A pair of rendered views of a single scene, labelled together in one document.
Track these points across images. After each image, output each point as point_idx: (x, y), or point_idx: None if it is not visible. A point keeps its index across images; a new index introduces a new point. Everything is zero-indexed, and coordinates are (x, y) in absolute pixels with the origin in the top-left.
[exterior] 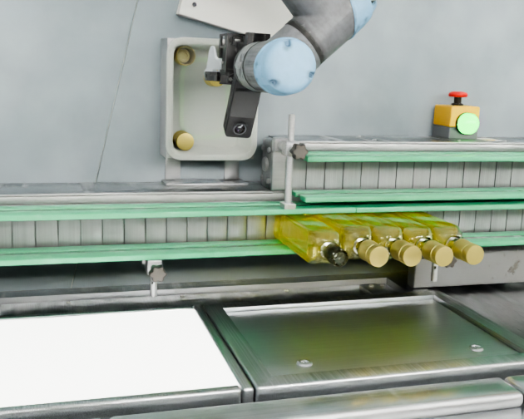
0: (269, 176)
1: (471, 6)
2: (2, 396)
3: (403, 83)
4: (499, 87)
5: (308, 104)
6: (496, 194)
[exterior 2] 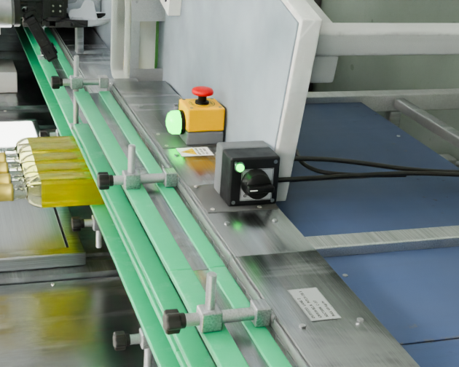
0: None
1: None
2: None
3: (207, 65)
4: (245, 101)
5: (178, 62)
6: (106, 190)
